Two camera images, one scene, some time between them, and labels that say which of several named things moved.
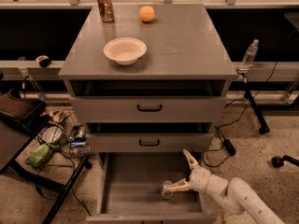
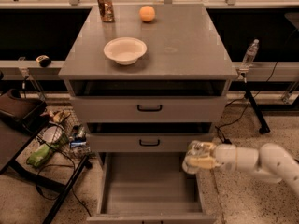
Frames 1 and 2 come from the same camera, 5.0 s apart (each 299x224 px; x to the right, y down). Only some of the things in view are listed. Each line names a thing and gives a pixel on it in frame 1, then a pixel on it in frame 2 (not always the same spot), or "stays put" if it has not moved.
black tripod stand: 263,127 stays put
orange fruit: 147,14 stays put
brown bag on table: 30,114 stays put
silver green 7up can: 166,193 -> 198,148
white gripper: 199,178 -> 226,157
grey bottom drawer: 130,190 stays put
